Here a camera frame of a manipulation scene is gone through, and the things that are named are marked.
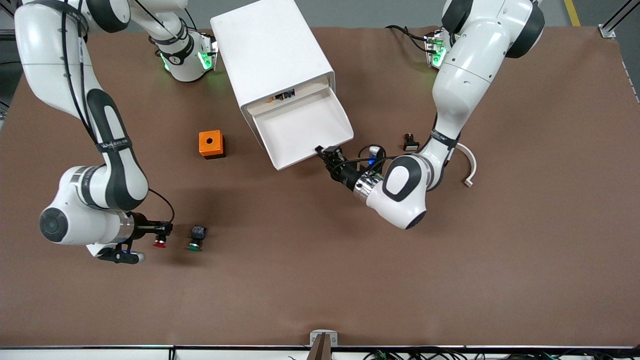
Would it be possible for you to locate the green mushroom push button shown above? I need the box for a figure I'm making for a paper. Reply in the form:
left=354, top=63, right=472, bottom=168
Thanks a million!
left=187, top=225, right=209, bottom=252

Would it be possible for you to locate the white curved plastic arc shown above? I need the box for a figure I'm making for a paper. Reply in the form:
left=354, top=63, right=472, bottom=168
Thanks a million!
left=452, top=142, right=478, bottom=188

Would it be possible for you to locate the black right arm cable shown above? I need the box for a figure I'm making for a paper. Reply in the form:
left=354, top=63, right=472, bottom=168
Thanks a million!
left=60, top=0, right=176, bottom=224

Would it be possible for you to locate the orange button enclosure box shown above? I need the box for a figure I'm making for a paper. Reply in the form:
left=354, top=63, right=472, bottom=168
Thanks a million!
left=198, top=130, right=226, bottom=160

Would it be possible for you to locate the white table edge rail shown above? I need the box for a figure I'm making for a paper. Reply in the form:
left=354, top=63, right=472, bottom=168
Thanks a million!
left=0, top=345, right=640, bottom=360

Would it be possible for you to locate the black left base cable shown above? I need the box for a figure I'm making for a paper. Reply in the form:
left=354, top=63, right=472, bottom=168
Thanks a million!
left=385, top=25, right=433, bottom=53

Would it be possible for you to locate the black base cable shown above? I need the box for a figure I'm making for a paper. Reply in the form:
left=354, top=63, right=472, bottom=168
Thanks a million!
left=177, top=0, right=198, bottom=33
left=385, top=25, right=433, bottom=53

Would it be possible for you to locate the grey metal edge bracket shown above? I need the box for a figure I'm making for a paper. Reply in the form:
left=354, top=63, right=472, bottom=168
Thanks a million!
left=309, top=329, right=339, bottom=347

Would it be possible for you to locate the black right base cable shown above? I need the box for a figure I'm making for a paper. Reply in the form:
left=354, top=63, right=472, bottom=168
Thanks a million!
left=177, top=0, right=198, bottom=33

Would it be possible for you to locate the black cable bundle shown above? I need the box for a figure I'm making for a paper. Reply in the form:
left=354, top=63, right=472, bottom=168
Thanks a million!
left=287, top=347, right=640, bottom=360

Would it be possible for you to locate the aluminium frame profile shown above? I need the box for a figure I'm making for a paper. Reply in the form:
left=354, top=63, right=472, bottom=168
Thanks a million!
left=597, top=0, right=640, bottom=39

